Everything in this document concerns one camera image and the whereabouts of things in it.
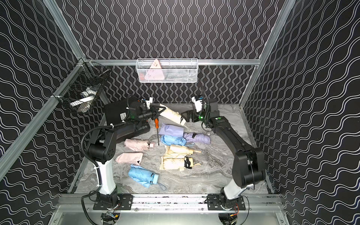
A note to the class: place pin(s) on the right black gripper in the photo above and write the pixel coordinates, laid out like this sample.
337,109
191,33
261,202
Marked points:
191,113

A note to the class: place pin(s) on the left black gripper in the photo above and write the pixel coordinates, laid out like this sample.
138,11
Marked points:
155,113

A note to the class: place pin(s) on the lavender umbrella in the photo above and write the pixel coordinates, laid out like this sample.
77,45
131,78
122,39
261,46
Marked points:
197,138

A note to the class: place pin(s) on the light blue sleeve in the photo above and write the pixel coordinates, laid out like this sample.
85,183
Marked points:
171,140

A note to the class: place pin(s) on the pink sleeved umbrella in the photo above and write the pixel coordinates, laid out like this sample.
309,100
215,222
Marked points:
138,145

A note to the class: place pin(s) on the cream sleeved umbrella front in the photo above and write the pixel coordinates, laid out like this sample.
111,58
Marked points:
178,151

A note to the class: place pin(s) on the beige umbrella with wooden handle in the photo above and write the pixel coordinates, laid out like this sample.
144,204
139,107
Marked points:
177,163

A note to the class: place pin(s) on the pink umbrella sleeve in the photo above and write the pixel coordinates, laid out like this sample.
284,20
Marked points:
134,158

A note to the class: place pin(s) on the light blue umbrella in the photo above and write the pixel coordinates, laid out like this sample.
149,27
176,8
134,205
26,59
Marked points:
145,177

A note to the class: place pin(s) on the lavender umbrella sleeve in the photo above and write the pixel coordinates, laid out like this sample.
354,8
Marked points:
171,130

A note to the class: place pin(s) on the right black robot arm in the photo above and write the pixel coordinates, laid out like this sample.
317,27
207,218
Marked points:
248,167

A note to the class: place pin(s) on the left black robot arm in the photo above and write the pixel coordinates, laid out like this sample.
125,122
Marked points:
99,147

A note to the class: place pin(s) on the pink triangle card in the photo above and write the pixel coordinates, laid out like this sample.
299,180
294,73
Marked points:
155,72

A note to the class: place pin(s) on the black tool case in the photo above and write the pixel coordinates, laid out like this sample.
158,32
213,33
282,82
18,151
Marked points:
117,112

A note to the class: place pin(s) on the white roll in basket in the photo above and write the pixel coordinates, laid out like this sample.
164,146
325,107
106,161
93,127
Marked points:
83,104

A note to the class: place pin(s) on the orange handled screwdriver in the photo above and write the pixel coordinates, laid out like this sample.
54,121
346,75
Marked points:
157,127

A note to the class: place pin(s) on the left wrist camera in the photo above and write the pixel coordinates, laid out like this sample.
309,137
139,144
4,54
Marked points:
149,102

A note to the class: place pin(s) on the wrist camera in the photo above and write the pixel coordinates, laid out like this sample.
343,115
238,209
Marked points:
149,102
198,103

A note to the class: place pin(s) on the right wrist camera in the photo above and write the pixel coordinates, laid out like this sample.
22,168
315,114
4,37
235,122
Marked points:
198,103

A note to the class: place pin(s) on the white wire basket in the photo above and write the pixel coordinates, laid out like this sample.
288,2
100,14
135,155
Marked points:
175,70

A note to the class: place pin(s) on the black wire basket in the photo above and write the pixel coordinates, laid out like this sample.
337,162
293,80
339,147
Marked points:
90,75

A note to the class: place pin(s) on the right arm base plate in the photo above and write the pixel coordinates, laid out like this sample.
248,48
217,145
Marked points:
219,202

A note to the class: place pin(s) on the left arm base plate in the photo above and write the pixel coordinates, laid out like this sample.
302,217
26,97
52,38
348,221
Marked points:
108,202

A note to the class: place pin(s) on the aluminium front rail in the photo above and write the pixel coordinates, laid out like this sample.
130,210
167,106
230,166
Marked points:
196,203

